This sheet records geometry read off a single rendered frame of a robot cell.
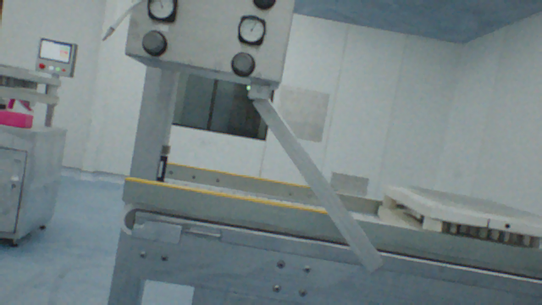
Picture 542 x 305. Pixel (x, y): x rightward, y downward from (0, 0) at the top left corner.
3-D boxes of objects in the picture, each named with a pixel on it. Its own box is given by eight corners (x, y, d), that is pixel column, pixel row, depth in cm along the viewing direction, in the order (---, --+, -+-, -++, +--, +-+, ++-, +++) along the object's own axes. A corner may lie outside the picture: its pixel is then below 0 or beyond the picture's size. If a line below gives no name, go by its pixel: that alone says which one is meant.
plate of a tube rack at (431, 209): (428, 219, 66) (430, 205, 65) (381, 193, 90) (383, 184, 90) (583, 246, 67) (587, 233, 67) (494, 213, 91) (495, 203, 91)
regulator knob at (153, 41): (135, 50, 56) (141, 16, 55) (141, 53, 58) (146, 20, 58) (161, 55, 56) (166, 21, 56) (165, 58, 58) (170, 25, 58)
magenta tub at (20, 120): (-4, 124, 265) (-3, 110, 265) (5, 124, 277) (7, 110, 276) (24, 129, 267) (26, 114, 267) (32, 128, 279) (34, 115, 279)
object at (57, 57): (25, 124, 300) (37, 35, 296) (31, 124, 310) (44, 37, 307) (61, 130, 303) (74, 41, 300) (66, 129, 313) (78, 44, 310)
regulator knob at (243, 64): (228, 72, 56) (233, 40, 56) (229, 74, 58) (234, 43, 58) (252, 77, 56) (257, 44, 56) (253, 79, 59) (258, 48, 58)
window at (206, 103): (163, 123, 551) (176, 34, 545) (163, 123, 553) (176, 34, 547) (265, 141, 572) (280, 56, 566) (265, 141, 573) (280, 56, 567)
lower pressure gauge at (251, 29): (235, 40, 57) (240, 12, 57) (236, 42, 58) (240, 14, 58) (262, 45, 57) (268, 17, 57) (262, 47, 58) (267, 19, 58)
